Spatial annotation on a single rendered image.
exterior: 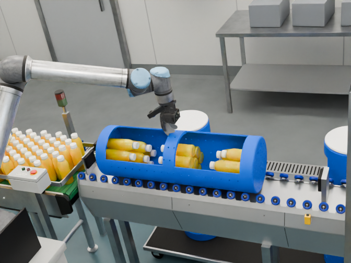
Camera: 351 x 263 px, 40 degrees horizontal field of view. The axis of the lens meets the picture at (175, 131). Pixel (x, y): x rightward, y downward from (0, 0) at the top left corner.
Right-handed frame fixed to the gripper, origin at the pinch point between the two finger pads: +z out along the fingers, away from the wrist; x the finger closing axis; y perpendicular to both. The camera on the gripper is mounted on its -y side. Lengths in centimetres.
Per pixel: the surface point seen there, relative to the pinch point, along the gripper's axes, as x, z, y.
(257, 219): -14, 38, 48
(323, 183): -5, 17, 79
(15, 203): -23, 45, -102
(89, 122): 197, 124, -205
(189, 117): 51, 20, -10
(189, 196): -11.5, 30.8, 12.2
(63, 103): 34, 5, -91
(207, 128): 45, 23, 3
